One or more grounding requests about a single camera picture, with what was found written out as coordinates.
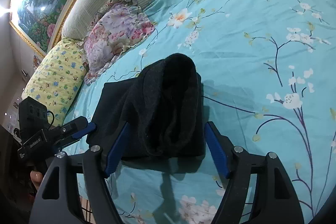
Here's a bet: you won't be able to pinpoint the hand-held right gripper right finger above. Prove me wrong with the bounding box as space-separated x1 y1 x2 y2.
204 121 305 224

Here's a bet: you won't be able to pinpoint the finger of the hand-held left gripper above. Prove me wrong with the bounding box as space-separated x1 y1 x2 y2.
61 116 89 135
54 122 97 152

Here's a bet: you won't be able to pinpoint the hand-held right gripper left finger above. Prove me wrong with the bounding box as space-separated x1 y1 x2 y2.
31 122 130 224

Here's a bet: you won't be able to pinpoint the black pants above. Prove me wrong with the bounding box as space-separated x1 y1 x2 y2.
86 53 206 161

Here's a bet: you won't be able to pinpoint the person's left hand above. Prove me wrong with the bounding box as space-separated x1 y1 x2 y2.
30 170 45 191

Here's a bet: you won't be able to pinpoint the yellow cartoon print pillow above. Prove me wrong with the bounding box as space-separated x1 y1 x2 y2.
25 39 89 127

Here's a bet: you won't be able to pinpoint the turquoise floral bed sheet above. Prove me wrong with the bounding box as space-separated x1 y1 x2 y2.
63 0 336 224

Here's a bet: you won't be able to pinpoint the pink floral ruffled pillow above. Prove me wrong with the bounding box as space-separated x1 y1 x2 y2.
83 0 156 86

